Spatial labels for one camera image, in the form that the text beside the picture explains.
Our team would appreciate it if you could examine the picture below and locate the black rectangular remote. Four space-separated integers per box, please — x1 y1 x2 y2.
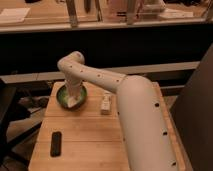
50 131 62 157

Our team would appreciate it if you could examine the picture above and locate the dark panel at right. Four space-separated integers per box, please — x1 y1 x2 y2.
171 43 213 171

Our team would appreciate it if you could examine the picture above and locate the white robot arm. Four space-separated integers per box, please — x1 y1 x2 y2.
57 51 179 171

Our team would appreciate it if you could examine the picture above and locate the black chair at left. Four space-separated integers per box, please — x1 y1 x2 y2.
0 79 41 166

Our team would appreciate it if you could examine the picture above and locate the white paper on shelf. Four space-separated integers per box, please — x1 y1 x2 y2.
0 8 30 24

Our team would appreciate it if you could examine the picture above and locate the green ceramic bowl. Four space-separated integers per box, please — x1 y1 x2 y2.
56 85 87 110

